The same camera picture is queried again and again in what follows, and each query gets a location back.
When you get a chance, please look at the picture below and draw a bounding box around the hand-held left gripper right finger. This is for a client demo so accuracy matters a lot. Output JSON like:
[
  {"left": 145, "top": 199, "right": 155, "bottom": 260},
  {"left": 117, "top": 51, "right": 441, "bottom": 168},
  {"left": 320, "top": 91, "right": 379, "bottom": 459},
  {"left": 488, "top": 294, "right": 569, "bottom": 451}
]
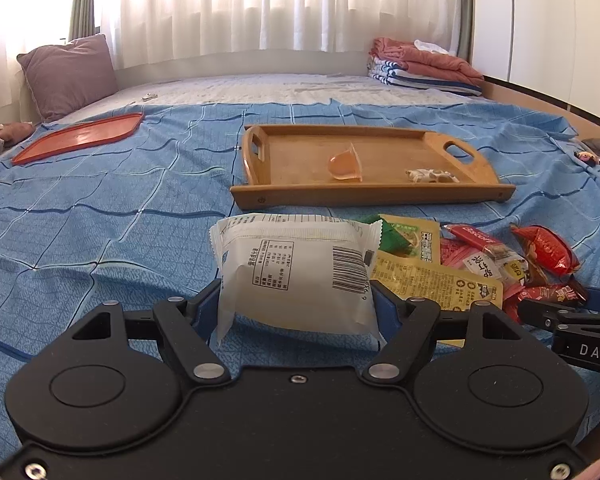
[{"left": 364, "top": 283, "right": 526, "bottom": 387}]

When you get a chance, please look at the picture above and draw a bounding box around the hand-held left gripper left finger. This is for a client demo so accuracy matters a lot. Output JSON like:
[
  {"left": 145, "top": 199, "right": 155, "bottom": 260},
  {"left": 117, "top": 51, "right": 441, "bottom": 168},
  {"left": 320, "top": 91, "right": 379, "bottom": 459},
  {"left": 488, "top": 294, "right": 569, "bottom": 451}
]
[{"left": 71, "top": 279, "right": 232, "bottom": 387}]

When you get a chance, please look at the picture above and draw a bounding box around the small dark red snack packet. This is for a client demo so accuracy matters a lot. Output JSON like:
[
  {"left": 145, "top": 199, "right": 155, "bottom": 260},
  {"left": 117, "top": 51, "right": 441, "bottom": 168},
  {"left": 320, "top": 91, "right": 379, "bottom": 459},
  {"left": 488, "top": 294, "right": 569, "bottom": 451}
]
[{"left": 502, "top": 281, "right": 589, "bottom": 323}]

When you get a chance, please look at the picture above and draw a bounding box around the shiny red snack packet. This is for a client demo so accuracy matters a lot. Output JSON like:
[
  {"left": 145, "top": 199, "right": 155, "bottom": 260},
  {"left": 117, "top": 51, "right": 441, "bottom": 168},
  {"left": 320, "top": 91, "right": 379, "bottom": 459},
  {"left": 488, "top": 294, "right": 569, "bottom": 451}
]
[{"left": 509, "top": 224, "right": 581, "bottom": 279}]

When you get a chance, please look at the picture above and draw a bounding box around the green snack packet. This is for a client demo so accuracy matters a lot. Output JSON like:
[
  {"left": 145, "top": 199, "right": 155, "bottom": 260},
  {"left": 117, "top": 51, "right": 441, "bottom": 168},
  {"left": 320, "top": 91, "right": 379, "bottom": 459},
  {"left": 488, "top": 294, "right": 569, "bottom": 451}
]
[{"left": 354, "top": 214, "right": 422, "bottom": 257}]

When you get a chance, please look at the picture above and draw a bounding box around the pink red snack packet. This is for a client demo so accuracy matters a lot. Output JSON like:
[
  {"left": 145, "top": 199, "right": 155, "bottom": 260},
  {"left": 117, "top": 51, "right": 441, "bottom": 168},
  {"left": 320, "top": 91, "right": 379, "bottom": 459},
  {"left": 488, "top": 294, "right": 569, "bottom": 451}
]
[{"left": 439, "top": 239, "right": 482, "bottom": 277}]

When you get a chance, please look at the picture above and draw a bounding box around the white bread snack packet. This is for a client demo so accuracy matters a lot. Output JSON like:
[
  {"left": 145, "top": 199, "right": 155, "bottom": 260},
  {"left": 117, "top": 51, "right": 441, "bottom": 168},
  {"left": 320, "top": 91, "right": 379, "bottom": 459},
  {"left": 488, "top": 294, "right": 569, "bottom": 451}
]
[{"left": 209, "top": 212, "right": 383, "bottom": 347}]

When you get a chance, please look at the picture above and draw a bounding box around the wooden serving tray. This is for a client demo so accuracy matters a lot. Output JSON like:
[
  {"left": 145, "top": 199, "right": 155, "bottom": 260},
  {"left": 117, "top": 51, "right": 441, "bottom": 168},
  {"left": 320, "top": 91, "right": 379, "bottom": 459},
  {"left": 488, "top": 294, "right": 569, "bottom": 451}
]
[{"left": 229, "top": 124, "right": 517, "bottom": 210}]

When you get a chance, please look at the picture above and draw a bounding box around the large yellow snack packet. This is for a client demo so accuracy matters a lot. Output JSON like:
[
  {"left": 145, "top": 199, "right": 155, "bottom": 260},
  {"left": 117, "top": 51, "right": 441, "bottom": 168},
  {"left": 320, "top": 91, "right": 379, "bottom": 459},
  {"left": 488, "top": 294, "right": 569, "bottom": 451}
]
[{"left": 369, "top": 251, "right": 504, "bottom": 349}]

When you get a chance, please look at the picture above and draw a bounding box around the red biscuit stick packet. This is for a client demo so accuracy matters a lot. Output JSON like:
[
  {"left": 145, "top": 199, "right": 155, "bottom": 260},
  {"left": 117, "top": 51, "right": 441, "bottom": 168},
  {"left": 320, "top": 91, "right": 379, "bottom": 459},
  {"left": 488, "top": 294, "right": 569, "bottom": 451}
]
[{"left": 442, "top": 223, "right": 497, "bottom": 254}]

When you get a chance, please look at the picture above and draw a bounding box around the blue checked bedsheet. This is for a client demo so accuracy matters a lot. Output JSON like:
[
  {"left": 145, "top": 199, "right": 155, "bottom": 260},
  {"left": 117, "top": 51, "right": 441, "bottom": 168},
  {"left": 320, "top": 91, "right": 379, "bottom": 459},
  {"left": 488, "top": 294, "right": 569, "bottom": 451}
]
[{"left": 0, "top": 99, "right": 600, "bottom": 466}]

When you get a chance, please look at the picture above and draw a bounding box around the white nougat candy packet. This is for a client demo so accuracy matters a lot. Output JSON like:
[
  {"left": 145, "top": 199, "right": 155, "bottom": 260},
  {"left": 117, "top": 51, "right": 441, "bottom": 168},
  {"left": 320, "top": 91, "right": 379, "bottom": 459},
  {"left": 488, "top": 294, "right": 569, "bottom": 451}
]
[{"left": 405, "top": 167, "right": 458, "bottom": 186}]

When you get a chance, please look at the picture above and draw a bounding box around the orange jelly cup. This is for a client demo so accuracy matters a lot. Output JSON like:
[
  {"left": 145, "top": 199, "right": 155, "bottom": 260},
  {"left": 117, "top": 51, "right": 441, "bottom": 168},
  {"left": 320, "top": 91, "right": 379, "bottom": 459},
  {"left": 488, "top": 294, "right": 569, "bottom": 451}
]
[{"left": 327, "top": 142, "right": 364, "bottom": 184}]

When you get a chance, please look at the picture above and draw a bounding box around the orange plastic tray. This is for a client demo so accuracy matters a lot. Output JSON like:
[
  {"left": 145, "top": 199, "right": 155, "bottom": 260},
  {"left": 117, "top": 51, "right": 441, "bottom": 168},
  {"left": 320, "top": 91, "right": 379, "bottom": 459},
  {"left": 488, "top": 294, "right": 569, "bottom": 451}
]
[{"left": 11, "top": 112, "right": 146, "bottom": 167}]

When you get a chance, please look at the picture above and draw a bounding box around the white quilted mattress cover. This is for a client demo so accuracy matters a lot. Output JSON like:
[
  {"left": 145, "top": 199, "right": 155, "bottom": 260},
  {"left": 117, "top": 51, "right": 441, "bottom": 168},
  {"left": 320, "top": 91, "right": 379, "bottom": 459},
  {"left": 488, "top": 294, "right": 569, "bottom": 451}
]
[{"left": 42, "top": 72, "right": 486, "bottom": 124}]

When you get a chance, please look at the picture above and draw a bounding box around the blue white striped folded blanket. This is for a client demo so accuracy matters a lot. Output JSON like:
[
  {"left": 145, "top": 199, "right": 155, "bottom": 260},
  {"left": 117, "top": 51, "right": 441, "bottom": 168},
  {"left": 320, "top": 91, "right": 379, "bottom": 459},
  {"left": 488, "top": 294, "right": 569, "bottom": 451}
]
[{"left": 367, "top": 57, "right": 484, "bottom": 97}]

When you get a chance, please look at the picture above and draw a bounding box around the stack of folded towels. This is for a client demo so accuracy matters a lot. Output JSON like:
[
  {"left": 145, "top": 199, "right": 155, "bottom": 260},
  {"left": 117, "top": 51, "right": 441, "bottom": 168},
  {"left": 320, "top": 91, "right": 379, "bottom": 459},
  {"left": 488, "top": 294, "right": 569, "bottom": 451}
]
[{"left": 369, "top": 36, "right": 486, "bottom": 86}]

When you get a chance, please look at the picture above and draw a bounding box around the brown pink cloth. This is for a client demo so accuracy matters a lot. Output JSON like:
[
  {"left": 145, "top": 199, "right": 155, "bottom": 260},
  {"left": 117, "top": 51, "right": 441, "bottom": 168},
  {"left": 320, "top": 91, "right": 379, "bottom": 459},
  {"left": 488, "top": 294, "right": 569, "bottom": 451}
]
[{"left": 0, "top": 121, "right": 36, "bottom": 149}]

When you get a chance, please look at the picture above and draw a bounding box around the purple pillow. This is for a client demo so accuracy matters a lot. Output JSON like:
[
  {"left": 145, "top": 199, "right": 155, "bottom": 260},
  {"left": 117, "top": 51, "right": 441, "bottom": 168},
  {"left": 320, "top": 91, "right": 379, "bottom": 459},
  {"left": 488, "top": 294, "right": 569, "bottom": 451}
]
[{"left": 16, "top": 34, "right": 119, "bottom": 124}]

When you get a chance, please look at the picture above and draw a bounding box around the white folded cloth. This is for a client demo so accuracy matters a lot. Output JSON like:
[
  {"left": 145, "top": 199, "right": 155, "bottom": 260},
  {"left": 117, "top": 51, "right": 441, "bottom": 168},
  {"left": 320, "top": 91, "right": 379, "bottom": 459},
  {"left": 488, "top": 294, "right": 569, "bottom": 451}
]
[{"left": 413, "top": 38, "right": 453, "bottom": 56}]

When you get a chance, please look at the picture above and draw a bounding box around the white wardrobe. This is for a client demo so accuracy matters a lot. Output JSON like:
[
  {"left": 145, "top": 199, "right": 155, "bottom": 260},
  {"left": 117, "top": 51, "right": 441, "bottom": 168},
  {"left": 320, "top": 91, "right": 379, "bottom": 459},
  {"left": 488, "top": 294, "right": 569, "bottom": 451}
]
[{"left": 469, "top": 0, "right": 600, "bottom": 128}]

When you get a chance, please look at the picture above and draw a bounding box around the white sheer curtain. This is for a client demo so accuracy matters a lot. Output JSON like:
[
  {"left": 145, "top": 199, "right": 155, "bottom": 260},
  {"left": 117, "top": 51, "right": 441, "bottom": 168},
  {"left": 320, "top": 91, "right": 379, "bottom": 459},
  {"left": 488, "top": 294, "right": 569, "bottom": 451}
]
[{"left": 0, "top": 0, "right": 463, "bottom": 116}]

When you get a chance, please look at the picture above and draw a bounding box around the wooden bed frame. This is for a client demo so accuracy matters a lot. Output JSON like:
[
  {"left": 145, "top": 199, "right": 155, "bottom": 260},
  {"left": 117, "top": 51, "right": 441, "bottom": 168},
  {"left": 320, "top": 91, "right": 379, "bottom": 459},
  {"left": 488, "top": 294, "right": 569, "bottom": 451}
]
[{"left": 481, "top": 75, "right": 600, "bottom": 142}]

